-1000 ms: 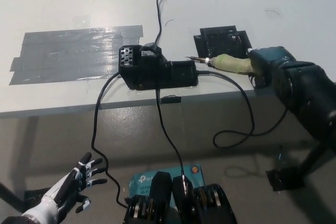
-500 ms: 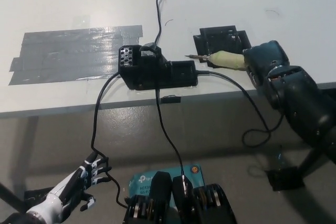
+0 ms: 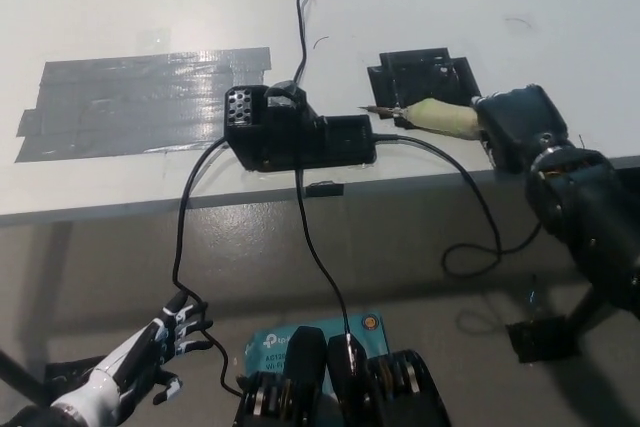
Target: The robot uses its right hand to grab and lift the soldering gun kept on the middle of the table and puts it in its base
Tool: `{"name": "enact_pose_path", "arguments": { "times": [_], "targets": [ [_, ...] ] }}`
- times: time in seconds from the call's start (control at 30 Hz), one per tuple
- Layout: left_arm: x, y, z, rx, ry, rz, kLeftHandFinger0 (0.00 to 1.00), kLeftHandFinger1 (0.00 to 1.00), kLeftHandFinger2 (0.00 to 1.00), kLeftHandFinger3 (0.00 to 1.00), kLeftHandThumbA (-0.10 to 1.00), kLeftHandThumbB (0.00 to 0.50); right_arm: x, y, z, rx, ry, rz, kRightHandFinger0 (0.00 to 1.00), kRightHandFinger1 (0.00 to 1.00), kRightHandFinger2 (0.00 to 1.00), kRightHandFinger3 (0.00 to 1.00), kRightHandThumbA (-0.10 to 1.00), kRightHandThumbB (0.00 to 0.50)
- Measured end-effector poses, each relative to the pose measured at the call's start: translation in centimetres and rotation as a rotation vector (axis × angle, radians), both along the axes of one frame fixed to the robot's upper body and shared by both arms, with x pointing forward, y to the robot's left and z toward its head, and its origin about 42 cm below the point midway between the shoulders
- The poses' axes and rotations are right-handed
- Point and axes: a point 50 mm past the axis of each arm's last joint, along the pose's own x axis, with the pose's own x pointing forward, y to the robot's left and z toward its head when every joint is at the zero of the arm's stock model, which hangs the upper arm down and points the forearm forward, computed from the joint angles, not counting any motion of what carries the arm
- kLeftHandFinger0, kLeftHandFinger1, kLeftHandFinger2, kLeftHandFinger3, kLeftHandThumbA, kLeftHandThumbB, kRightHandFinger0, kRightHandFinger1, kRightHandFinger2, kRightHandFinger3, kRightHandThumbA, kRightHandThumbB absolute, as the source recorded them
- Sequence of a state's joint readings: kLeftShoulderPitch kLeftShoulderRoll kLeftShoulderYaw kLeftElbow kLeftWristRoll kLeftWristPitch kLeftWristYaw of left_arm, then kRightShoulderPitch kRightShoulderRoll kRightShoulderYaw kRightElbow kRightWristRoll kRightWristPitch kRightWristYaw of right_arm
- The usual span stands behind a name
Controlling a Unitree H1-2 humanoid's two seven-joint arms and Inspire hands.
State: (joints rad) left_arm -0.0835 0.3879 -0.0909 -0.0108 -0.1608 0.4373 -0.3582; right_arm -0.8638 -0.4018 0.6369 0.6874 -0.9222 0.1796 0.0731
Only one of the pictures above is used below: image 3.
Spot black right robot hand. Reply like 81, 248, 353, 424
469, 84, 571, 176

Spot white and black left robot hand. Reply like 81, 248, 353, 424
97, 290, 215, 406

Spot soldering iron with green taped handle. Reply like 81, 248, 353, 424
356, 99, 489, 141

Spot black robot torso blocks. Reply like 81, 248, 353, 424
232, 325, 451, 427

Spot black soldering station base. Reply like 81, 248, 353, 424
223, 79, 377, 173

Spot black square holder tray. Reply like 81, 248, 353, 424
367, 46, 484, 131

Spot teal tp-link box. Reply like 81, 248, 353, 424
243, 311, 389, 393

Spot black pole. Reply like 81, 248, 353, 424
0, 346, 54, 406

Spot black table leg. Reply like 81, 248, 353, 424
563, 281, 609, 346

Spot small black tape strip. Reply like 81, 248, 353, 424
306, 181, 345, 198

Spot black table foot plate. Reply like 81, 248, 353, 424
505, 315, 581, 364

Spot black soldering iron cable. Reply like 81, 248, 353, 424
372, 132, 546, 278

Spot black power cable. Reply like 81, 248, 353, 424
172, 139, 249, 398

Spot thin black wire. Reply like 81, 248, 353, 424
293, 0, 361, 377

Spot grey duct tape patch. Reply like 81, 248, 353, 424
13, 46, 272, 164

